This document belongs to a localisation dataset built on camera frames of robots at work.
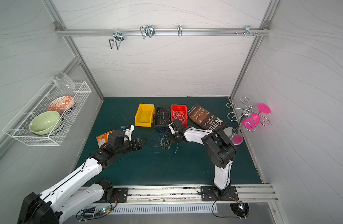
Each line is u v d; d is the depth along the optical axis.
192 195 0.75
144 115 1.05
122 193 0.73
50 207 0.39
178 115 1.08
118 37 0.78
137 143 0.71
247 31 0.77
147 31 0.76
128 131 0.73
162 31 0.78
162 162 0.87
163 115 1.04
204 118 1.04
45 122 0.63
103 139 0.93
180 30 0.79
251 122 0.70
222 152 0.49
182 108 1.13
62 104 0.71
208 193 0.74
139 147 0.70
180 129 0.76
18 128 0.55
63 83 0.65
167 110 1.09
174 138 0.82
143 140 0.75
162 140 0.93
